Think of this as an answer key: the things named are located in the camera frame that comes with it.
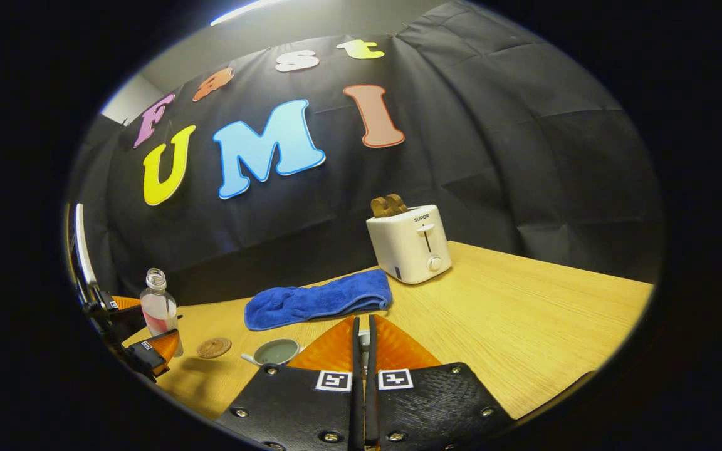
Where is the round wooden coaster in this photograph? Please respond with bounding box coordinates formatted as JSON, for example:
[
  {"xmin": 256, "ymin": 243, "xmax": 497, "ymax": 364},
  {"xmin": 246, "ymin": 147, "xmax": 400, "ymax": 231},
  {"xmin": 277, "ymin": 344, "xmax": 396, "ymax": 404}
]
[{"xmin": 197, "ymin": 337, "xmax": 233, "ymax": 360}]

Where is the blue towel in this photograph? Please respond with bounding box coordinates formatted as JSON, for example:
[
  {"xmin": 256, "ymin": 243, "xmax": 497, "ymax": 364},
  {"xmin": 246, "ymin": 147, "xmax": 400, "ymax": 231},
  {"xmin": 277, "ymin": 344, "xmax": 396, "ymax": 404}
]
[{"xmin": 244, "ymin": 269, "xmax": 393, "ymax": 331}]

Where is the clear plastic water bottle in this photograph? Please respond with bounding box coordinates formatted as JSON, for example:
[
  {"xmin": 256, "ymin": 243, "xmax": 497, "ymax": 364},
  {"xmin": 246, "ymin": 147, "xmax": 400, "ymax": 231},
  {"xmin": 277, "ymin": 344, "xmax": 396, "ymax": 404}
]
[{"xmin": 140, "ymin": 268, "xmax": 184, "ymax": 358}]

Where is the black backdrop cloth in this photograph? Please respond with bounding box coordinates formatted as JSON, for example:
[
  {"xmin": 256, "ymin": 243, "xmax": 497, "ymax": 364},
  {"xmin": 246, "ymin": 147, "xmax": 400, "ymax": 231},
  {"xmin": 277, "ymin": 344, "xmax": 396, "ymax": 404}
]
[{"xmin": 66, "ymin": 0, "xmax": 666, "ymax": 308}]

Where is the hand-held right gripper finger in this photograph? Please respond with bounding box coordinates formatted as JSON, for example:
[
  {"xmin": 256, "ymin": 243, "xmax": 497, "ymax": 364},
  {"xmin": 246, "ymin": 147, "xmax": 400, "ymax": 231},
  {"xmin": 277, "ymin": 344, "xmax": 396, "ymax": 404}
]
[
  {"xmin": 365, "ymin": 314, "xmax": 515, "ymax": 451},
  {"xmin": 216, "ymin": 315, "xmax": 365, "ymax": 451}
]

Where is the white toaster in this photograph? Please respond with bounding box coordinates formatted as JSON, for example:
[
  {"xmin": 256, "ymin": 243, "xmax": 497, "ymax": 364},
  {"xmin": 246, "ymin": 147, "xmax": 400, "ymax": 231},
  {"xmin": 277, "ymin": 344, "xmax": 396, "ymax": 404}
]
[{"xmin": 366, "ymin": 205, "xmax": 453, "ymax": 285}]

